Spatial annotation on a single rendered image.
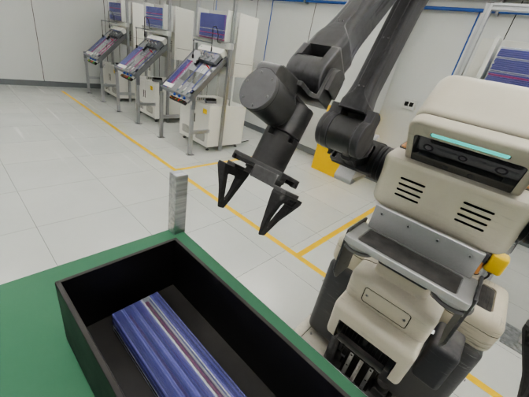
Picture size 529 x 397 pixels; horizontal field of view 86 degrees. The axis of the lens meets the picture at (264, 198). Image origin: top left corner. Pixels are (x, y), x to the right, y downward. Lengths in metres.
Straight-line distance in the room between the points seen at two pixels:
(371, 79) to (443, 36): 3.54
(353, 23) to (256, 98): 0.21
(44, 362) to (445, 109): 0.73
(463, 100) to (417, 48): 3.62
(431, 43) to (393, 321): 3.68
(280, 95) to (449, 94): 0.35
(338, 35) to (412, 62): 3.74
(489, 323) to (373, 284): 0.39
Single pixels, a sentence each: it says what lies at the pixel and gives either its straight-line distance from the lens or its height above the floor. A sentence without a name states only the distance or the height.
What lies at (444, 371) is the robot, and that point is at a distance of 1.01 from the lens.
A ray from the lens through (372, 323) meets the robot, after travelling 0.84.
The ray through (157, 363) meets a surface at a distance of 0.43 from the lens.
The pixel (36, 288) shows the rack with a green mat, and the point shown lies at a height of 0.95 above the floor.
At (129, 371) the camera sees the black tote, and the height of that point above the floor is 0.96.
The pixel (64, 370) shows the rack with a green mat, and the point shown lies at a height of 0.95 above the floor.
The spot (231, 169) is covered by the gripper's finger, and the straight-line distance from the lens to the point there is 0.48.
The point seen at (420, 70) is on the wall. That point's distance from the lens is 4.19.
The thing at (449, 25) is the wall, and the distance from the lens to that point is 4.20.
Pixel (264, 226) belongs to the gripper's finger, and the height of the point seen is 1.13.
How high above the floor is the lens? 1.36
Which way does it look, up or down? 27 degrees down
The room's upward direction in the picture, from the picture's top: 11 degrees clockwise
